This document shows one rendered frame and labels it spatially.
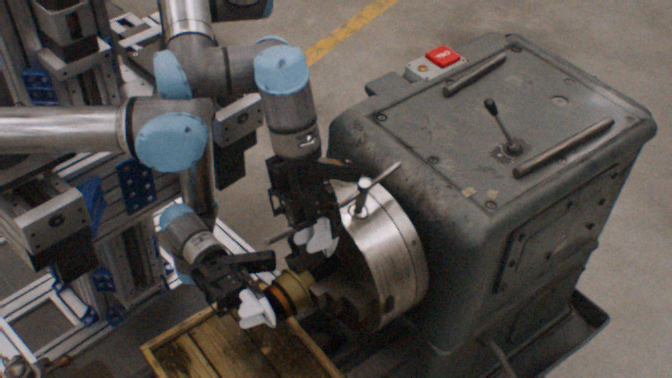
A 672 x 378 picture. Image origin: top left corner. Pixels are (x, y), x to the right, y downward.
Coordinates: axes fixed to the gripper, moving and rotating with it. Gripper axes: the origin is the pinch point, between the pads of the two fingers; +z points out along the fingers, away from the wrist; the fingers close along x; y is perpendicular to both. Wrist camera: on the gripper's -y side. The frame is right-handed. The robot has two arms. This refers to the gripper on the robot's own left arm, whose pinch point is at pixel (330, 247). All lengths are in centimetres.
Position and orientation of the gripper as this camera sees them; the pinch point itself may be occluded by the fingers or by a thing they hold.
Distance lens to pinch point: 120.4
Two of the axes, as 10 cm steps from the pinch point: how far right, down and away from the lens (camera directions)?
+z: 1.6, 8.4, 5.1
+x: 6.0, 3.3, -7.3
